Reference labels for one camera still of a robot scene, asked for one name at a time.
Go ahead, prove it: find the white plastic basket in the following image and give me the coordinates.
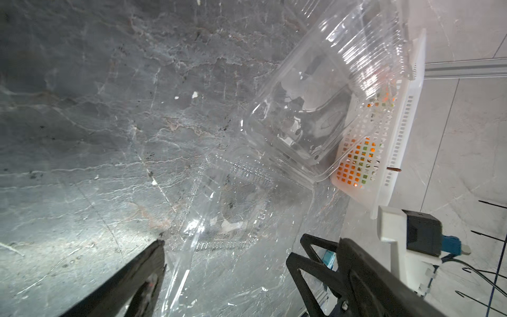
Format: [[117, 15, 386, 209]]
[[330, 29, 426, 219]]

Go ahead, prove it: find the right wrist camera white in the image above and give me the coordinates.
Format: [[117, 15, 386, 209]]
[[375, 205, 472, 296]]

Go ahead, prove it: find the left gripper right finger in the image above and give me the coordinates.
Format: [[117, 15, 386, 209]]
[[337, 239, 443, 317]]

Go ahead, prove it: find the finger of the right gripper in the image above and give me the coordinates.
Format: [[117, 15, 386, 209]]
[[286, 234, 345, 317]]

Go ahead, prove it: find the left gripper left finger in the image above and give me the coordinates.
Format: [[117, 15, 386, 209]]
[[62, 240, 166, 316]]

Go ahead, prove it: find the clear clamshell container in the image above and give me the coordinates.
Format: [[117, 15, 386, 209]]
[[243, 1, 412, 182], [158, 150, 349, 317]]

